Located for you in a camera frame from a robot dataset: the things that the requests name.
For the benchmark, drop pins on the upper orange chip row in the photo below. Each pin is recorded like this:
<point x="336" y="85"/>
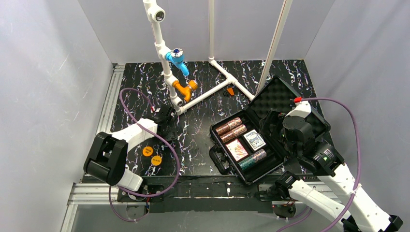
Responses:
<point x="230" y="125"/>

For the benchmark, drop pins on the orange faucet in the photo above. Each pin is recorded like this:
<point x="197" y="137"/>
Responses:
<point x="187" y="90"/>

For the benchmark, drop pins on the lower orange chip row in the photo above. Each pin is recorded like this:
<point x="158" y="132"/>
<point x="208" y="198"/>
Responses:
<point x="234" y="133"/>

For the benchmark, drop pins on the red playing card deck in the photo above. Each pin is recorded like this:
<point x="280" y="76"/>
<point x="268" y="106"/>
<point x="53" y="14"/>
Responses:
<point x="237" y="150"/>

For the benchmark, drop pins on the blue playing card deck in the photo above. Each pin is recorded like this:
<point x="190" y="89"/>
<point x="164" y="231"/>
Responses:
<point x="254" y="140"/>

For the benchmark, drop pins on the blue faucet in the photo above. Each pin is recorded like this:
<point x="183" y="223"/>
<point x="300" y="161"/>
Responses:
<point x="176" y="57"/>

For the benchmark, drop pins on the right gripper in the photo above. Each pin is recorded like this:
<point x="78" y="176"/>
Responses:
<point x="267" y="124"/>

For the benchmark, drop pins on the orange chip row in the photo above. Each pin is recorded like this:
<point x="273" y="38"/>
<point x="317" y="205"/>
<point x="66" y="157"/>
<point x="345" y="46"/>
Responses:
<point x="234" y="133"/>
<point x="230" y="125"/>

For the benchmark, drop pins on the aluminium rail frame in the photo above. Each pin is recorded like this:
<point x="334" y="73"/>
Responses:
<point x="95" y="193"/>

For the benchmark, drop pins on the green poker chip stack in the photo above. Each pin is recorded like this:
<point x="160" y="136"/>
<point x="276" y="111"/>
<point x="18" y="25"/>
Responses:
<point x="252" y="160"/>

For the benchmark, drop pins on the white angled pole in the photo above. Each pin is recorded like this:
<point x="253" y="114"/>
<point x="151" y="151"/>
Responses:
<point x="285" y="9"/>

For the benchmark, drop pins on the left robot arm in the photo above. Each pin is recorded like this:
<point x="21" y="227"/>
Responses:
<point x="106" y="160"/>

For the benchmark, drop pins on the orange black small clip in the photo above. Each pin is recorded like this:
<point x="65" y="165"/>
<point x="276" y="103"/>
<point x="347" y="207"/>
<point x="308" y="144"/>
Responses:
<point x="230" y="91"/>

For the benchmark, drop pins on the yellow dealer button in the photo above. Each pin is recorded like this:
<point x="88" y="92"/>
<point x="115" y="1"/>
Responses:
<point x="147" y="151"/>
<point x="156" y="160"/>

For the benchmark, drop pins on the black plastic poker case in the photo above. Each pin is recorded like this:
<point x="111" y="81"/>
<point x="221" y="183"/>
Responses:
<point x="276" y="95"/>

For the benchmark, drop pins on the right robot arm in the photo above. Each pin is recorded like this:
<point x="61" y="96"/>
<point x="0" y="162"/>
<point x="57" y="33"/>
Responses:
<point x="355" y="211"/>

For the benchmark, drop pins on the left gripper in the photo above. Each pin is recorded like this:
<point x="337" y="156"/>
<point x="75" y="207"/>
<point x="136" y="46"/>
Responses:
<point x="167" y="118"/>

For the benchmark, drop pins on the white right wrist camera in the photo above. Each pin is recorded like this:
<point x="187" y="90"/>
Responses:
<point x="302" y="108"/>

